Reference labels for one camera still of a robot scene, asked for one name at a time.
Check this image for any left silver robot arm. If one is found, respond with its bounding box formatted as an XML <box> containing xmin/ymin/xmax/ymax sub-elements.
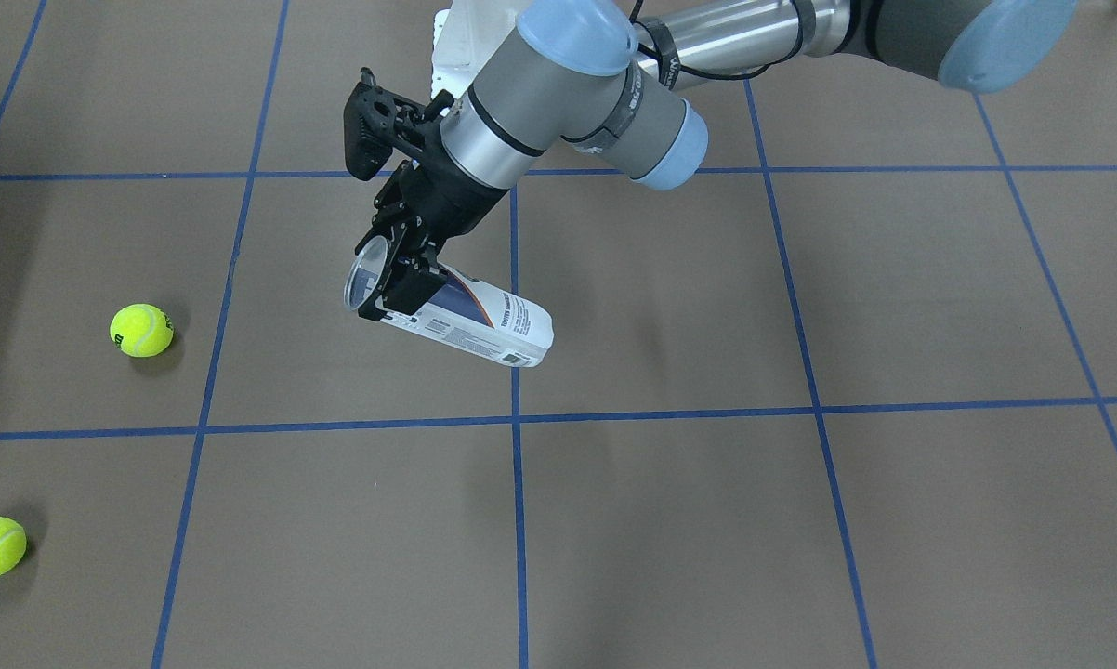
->
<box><xmin>343</xmin><ymin>1</ymin><xmax>1076</xmax><ymax>321</ymax></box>

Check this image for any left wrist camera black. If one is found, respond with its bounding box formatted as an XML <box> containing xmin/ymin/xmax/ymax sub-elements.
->
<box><xmin>343</xmin><ymin>67</ymin><xmax>456</xmax><ymax>181</ymax></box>

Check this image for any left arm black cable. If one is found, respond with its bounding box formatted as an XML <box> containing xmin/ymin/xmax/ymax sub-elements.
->
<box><xmin>628</xmin><ymin>0</ymin><xmax>806</xmax><ymax>83</ymax></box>

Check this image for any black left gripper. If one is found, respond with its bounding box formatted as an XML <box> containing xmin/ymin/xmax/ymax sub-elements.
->
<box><xmin>353</xmin><ymin>160</ymin><xmax>508</xmax><ymax>321</ymax></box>

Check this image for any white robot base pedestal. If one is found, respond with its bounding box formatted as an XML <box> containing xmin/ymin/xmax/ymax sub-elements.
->
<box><xmin>431</xmin><ymin>1</ymin><xmax>529</xmax><ymax>97</ymax></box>

